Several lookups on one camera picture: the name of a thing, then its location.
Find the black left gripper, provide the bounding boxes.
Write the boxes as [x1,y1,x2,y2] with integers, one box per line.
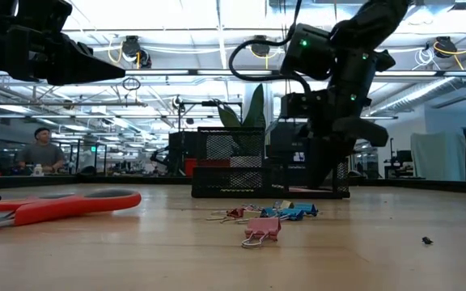
[0,0,126,86]

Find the red box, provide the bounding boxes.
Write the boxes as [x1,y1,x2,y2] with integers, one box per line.
[183,158,231,177]

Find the pink binder clip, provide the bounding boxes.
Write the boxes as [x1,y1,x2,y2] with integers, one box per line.
[240,217,282,249]

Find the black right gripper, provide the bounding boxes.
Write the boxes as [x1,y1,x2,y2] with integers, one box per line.
[280,86,390,191]

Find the pale green cloth cover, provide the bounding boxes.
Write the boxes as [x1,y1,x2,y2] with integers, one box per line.
[409,131,466,182]

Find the black equipment case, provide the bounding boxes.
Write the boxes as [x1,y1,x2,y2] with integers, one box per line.
[167,131,198,175]

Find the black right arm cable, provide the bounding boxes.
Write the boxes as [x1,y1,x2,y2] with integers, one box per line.
[227,0,313,95]

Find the person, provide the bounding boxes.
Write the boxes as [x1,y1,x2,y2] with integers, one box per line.
[16,127,66,175]

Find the black computer tower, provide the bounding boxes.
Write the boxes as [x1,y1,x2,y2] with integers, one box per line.
[265,120,324,163]

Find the black aluminium table frame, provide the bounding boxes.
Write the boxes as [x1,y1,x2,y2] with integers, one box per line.
[0,173,466,196]

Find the blue binder clip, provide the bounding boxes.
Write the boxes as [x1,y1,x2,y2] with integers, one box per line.
[259,207,305,221]
[292,202,320,217]

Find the red binder clip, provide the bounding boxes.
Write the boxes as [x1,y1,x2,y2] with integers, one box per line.
[224,207,246,220]

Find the black ceiling cable reel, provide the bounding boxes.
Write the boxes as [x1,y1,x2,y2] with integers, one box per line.
[121,35,153,70]
[433,36,460,60]
[248,35,273,58]

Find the black mesh desk organizer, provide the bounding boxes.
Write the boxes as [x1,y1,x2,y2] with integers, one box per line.
[191,126,351,200]

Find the silver wire paper clip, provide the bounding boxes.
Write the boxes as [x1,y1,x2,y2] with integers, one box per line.
[206,215,239,225]

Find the red-handled scissors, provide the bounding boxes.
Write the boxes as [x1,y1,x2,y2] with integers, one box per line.
[0,189,142,234]

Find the snake plant in white pot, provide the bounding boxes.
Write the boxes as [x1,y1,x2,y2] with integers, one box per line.
[212,83,290,134]

